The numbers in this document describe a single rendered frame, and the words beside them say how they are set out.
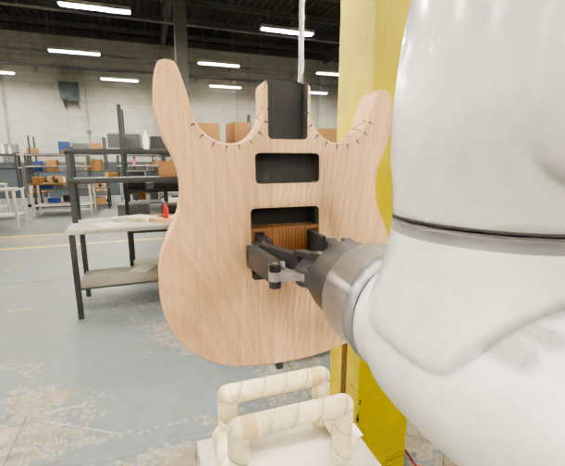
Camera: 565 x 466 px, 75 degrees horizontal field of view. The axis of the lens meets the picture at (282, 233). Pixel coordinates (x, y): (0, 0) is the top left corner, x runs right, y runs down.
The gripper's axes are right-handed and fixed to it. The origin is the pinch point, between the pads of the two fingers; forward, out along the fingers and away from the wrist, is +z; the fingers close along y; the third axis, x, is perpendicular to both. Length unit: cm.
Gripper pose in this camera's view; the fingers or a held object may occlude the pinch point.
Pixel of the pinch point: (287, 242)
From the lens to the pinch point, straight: 51.3
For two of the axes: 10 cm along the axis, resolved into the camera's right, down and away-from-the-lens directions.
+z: -3.2, -1.8, 9.3
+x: 0.0, -9.8, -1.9
